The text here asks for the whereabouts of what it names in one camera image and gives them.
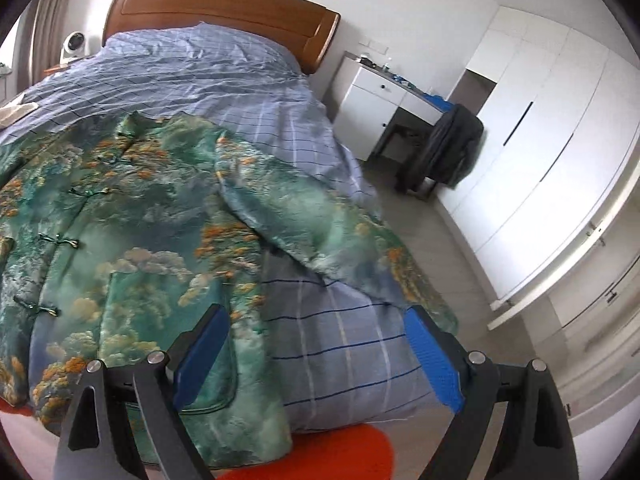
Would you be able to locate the white round camera device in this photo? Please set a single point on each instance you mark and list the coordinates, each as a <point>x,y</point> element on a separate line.
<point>75,47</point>

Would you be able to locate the white wardrobe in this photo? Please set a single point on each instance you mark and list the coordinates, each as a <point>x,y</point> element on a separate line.
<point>550,110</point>

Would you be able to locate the wooden nightstand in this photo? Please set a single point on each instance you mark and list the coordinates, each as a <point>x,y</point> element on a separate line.
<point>54,68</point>

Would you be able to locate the wooden headboard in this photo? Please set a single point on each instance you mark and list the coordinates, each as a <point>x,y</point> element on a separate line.
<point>225,10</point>

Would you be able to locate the white desk with drawers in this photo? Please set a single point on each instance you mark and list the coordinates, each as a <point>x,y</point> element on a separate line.
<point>360,105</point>

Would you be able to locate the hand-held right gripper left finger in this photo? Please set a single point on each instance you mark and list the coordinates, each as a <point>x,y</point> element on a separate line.
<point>200,360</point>

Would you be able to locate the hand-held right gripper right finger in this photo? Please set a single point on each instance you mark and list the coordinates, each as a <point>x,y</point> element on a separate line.
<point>434,360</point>

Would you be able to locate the white wall socket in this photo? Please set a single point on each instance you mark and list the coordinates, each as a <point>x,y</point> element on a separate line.
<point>372,46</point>

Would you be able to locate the bed with blue checked sheet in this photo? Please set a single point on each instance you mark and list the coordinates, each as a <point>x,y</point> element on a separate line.
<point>225,85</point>

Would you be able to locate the person's orange clothing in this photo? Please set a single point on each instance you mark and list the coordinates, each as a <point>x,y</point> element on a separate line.
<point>310,452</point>

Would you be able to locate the green cloud print jacket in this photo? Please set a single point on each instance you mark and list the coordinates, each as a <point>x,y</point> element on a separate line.
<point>150,240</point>

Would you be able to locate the cream cloth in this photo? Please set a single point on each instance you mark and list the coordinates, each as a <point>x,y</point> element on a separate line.
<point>17,112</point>

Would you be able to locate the white drawer cabinet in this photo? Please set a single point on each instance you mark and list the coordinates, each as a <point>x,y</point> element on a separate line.
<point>595,340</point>

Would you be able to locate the beige curtain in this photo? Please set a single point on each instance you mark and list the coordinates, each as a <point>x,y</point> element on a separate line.
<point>45,25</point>

